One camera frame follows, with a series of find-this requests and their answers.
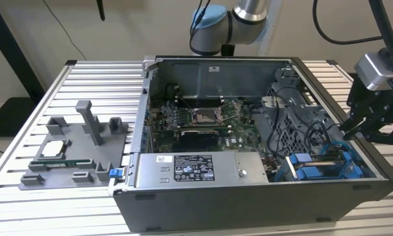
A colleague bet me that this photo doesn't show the thin black wall wire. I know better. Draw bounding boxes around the thin black wall wire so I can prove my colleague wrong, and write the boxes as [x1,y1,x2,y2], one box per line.
[40,0,87,61]

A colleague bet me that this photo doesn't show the black stand pole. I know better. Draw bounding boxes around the black stand pole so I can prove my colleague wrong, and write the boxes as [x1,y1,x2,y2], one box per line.
[0,0,47,104]

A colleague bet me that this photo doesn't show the silver case hinge bracket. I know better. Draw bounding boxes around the silver case hinge bracket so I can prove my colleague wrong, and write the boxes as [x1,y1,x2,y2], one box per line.
[142,56,162,72]

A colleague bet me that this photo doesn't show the green RAM stick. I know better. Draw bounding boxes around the green RAM stick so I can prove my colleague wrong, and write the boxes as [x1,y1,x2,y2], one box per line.
[32,159,91,170]

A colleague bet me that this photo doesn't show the round black arm cable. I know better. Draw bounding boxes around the round black arm cable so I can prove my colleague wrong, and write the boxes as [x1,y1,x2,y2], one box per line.
[312,0,393,45]

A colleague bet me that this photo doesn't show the black hanging rod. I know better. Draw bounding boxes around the black hanging rod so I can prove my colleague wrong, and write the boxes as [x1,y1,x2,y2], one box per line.
[95,0,107,22]

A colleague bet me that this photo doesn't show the long black case wire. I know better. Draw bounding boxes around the long black case wire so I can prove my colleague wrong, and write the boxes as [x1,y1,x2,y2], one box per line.
[267,86,304,158]

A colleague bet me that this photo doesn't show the silver power supply unit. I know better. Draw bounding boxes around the silver power supply unit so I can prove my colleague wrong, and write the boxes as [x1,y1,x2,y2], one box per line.
[134,151,271,189]

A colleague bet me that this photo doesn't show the black graphics card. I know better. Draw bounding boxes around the black graphics card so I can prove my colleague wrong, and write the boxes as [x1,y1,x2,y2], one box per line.
[179,130,220,152]

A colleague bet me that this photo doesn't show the black open PC case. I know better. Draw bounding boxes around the black open PC case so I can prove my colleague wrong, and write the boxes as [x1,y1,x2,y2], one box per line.
[108,55,393,233]

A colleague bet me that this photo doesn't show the black cable at arm joint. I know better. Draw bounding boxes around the black cable at arm joint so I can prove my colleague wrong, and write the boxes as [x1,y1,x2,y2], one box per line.
[190,0,212,35]

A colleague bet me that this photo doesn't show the blue disk wire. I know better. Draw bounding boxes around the blue disk wire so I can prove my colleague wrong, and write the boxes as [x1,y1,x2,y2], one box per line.
[320,140,352,158]

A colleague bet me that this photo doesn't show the green motherboard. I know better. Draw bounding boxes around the green motherboard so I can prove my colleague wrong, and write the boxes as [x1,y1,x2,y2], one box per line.
[150,98,263,153]

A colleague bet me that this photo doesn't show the flat black cable strip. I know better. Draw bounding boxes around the flat black cable strip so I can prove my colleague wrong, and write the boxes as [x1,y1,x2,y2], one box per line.
[368,0,393,62]

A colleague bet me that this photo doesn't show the grey parts rack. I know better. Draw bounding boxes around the grey parts rack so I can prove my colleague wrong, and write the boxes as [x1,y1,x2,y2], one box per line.
[19,100,131,191]

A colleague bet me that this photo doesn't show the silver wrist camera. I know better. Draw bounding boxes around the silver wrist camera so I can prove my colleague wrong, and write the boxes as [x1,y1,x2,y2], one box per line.
[354,53,393,91]

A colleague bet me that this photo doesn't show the black stand base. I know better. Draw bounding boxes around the black stand base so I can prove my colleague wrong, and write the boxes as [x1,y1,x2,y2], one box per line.
[0,97,38,137]

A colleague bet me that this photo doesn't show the CPU socket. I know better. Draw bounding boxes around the CPU socket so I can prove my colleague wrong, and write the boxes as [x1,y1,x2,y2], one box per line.
[191,107,224,125]

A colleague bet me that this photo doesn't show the grey metal disk bay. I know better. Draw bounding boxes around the grey metal disk bay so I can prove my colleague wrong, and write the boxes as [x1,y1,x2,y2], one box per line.
[254,67,360,160]

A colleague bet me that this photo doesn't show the silver CPU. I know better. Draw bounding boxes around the silver CPU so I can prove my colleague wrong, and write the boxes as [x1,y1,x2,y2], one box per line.
[40,141,67,157]

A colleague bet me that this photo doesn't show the hard disk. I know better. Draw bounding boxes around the hard disk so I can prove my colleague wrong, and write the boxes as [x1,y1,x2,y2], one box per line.
[287,151,355,170]
[296,165,363,182]

